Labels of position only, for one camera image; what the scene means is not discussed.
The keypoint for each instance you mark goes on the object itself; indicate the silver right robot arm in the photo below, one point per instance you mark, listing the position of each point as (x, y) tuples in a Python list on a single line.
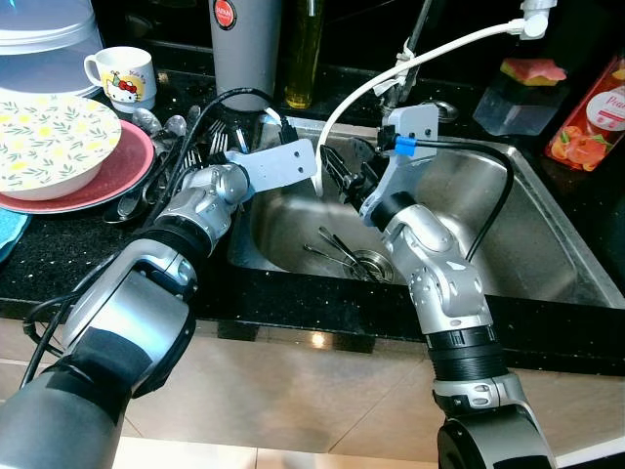
[(439, 274)]

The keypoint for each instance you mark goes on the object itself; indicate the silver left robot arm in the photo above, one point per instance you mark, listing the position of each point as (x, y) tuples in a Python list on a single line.
[(127, 322)]

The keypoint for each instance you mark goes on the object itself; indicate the metal faucet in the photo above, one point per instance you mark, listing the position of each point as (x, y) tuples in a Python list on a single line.
[(398, 88)]

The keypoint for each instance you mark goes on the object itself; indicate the round metal hole cap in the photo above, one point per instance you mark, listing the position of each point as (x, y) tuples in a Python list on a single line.
[(447, 109)]

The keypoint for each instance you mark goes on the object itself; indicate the glass oil bottle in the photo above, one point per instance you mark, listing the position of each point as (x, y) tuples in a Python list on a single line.
[(303, 59)]

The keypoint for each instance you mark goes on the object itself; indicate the grey thermos bottle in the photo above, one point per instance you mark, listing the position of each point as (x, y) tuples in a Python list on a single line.
[(244, 59)]

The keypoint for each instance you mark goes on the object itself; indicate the clear plastic sponge box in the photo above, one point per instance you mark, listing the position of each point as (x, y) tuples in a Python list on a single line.
[(513, 112)]

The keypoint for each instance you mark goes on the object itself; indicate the stainless steel sink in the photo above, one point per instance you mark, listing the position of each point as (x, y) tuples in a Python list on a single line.
[(547, 234)]

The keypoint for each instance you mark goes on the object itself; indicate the pink yellow sponge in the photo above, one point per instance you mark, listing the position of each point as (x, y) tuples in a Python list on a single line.
[(532, 70)]

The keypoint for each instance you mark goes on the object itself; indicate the pink plate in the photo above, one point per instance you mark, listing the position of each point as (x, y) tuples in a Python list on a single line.
[(132, 161)]

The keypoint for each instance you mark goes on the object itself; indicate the beige cabinet front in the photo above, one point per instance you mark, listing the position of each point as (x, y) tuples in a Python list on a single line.
[(322, 391)]

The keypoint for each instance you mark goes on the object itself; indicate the white cartoon mug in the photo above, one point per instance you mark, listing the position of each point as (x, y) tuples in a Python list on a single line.
[(122, 68)]

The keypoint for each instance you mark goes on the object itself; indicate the white floral bowl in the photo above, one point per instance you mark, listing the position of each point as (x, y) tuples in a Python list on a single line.
[(49, 142)]

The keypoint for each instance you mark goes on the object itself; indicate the blue cloth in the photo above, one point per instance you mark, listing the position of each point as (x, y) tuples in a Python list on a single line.
[(12, 234)]

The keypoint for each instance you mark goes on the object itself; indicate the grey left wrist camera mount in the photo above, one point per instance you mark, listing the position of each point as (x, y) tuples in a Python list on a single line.
[(283, 164)]

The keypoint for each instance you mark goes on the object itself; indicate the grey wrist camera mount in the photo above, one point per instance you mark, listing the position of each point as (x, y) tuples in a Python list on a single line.
[(415, 122), (283, 164)]

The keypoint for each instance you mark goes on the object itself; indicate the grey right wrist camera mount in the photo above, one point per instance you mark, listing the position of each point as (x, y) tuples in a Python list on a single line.
[(415, 122)]

